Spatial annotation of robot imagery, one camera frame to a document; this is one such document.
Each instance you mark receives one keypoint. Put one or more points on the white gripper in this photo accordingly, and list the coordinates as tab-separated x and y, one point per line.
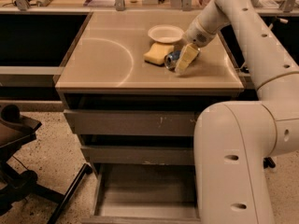
195	34

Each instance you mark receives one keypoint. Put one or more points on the redbull can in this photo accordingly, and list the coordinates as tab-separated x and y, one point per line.
171	59

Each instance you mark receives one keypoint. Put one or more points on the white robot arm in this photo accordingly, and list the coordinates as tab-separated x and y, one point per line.
231	139

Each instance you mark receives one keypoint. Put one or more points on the grey drawer cabinet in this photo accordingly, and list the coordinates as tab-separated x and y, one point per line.
107	71

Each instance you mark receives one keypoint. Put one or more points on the top drawer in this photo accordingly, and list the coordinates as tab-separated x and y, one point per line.
139	123

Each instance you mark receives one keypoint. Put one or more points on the drawer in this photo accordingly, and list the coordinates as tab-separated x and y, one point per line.
144	194
139	155
139	123

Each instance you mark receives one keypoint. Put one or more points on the middle drawer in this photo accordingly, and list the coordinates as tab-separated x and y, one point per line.
139	155

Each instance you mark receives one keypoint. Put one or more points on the bottom drawer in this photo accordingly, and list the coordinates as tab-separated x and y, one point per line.
144	194

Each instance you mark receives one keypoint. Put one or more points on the white bowl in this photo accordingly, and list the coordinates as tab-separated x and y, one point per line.
165	33

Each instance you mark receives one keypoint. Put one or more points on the yellow sponge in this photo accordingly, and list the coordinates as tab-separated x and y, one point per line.
157	52

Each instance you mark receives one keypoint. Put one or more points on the white stand pole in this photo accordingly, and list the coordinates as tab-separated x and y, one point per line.
274	20

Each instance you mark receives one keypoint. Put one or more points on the black stand base right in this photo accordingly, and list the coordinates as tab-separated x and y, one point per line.
268	163

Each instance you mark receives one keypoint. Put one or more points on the black stand leg left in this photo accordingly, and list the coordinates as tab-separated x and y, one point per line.
84	170

